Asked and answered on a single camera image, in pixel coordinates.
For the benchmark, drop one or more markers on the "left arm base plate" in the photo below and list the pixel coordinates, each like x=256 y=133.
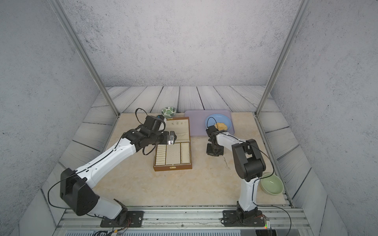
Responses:
x=126 y=219

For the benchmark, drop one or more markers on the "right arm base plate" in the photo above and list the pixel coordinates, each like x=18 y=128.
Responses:
x=239 y=218

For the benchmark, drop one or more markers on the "yellow cream puff pastry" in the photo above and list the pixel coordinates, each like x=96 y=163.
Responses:
x=221 y=126

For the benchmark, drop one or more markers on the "brown leather jewelry box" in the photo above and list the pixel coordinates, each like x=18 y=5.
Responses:
x=177 y=156

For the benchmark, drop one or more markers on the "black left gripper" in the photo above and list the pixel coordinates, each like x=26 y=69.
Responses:
x=166 y=139

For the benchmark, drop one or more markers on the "blue plate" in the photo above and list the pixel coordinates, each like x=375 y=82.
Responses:
x=214 y=119

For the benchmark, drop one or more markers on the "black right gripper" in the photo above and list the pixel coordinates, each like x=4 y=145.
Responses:
x=208 y=152

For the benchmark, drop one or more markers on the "right aluminium frame post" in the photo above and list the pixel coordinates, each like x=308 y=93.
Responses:
x=303 y=8

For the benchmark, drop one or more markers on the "green leaf pattern bowl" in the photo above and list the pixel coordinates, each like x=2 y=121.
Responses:
x=169 y=112

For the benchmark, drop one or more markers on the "lilac plastic tray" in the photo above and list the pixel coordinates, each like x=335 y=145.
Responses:
x=197 y=120

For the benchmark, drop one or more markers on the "left aluminium frame post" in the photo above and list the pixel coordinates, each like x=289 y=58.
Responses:
x=67 y=26

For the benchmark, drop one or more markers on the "light green bowl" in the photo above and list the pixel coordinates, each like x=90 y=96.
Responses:
x=271 y=184

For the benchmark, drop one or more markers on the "aluminium frame post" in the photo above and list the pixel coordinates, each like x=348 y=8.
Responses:
x=67 y=26
x=303 y=8

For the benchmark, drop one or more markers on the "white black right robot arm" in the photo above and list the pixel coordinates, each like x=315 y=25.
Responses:
x=248 y=162

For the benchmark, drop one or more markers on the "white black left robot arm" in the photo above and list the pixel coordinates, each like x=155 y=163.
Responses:
x=76 y=186

